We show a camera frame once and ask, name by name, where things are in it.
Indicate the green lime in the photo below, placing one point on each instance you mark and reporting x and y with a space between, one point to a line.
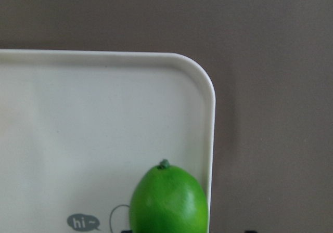
168 199

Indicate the white rectangular tray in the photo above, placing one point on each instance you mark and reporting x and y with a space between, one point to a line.
80 128

